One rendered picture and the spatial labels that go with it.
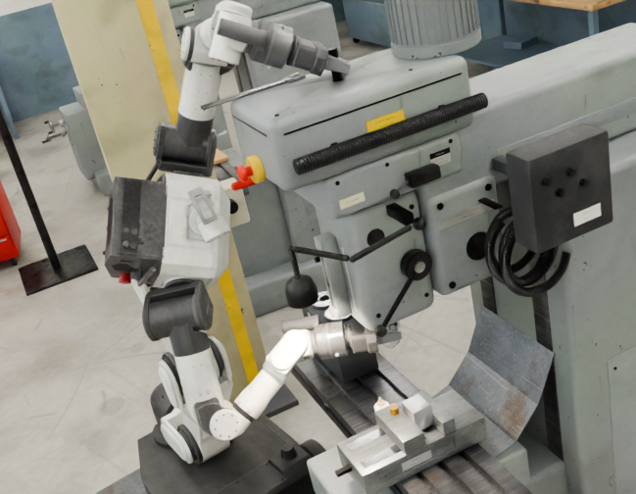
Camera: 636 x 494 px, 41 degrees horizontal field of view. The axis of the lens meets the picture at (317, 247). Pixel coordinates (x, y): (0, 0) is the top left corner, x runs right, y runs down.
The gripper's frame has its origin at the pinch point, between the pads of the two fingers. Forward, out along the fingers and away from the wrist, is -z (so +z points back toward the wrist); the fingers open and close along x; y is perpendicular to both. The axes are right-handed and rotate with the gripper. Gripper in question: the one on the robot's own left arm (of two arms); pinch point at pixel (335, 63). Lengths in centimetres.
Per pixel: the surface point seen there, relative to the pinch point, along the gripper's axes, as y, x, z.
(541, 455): -86, 0, -91
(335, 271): -44.8, 5.2, -14.6
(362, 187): -21.2, 12.9, -11.2
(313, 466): -107, -5, -31
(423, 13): 15.7, 1.9, -14.1
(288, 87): -8.4, -2.9, 7.5
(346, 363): -86, -28, -38
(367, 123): -7.5, 12.8, -7.6
